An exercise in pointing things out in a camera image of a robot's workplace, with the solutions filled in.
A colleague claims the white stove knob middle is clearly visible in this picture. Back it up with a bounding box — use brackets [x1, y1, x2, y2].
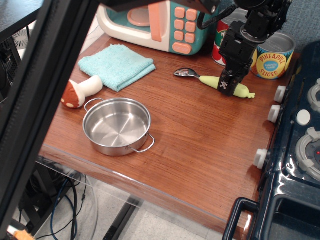
[267, 105, 281, 124]

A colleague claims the light blue folded cloth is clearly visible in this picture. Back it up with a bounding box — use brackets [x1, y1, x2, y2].
[78, 44, 156, 92]

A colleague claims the white stove knob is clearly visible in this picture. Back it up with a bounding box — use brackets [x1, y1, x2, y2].
[273, 85, 287, 104]
[267, 105, 281, 124]
[253, 149, 268, 170]

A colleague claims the blue cable under table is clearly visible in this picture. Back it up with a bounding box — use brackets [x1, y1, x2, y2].
[49, 177, 78, 240]

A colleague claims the black side desk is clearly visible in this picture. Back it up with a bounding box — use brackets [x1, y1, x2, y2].
[0, 0, 44, 43]

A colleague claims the dark blue toy stove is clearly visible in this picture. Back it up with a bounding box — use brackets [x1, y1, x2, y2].
[223, 41, 320, 240]

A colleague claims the white stove knob lower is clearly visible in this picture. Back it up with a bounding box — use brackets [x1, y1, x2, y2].
[253, 149, 268, 170]

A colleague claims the small stainless steel pot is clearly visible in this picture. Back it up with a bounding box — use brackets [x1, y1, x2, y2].
[82, 98, 156, 157]

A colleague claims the black table leg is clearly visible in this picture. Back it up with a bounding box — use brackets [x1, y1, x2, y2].
[103, 203, 136, 240]

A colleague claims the tomato sauce can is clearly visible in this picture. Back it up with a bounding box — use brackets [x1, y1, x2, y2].
[212, 8, 248, 66]

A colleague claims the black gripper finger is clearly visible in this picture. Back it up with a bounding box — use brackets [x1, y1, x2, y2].
[217, 69, 242, 97]

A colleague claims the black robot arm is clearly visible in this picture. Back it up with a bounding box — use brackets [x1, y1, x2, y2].
[0, 0, 291, 239]

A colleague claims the white stove knob upper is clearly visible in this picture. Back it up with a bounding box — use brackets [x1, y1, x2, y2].
[273, 85, 287, 104]

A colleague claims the black cable under table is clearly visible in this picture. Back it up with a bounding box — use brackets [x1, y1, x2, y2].
[34, 174, 88, 240]

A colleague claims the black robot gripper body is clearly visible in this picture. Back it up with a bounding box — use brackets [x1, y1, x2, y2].
[219, 21, 258, 83]

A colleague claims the plush brown mushroom toy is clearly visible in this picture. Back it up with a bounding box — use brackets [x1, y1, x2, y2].
[60, 75, 103, 109]

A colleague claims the spoon with green handle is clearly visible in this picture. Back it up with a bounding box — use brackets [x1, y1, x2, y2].
[173, 68, 256, 99]

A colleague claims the pineapple slices can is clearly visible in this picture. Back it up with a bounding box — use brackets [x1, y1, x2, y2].
[250, 32, 296, 80]

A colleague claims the toy microwave teal and cream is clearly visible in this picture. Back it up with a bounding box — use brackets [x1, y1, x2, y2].
[97, 0, 214, 56]

